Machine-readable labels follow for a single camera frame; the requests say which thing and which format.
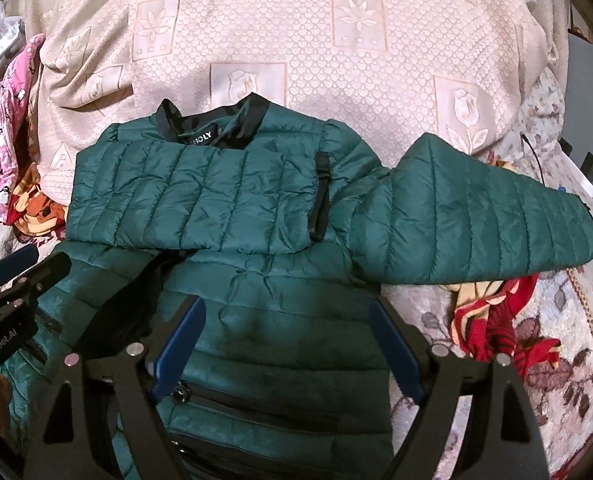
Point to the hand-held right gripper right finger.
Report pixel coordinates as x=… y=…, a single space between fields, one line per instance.
x=394 y=345

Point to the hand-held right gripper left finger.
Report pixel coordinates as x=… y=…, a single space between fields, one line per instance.
x=179 y=350

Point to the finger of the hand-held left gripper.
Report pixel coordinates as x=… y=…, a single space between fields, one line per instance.
x=14 y=262
x=49 y=270

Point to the green quilted puffer jacket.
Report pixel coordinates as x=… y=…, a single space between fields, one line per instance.
x=256 y=200

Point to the pink printed cloth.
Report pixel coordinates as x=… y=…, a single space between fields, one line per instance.
x=1 y=125

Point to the white mauve floral bedsheet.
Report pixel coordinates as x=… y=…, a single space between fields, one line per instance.
x=576 y=360

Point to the black power adapter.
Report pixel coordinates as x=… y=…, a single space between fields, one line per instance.
x=567 y=147
x=590 y=162

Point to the beige embossed floral bedspread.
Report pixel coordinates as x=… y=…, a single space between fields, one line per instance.
x=326 y=60

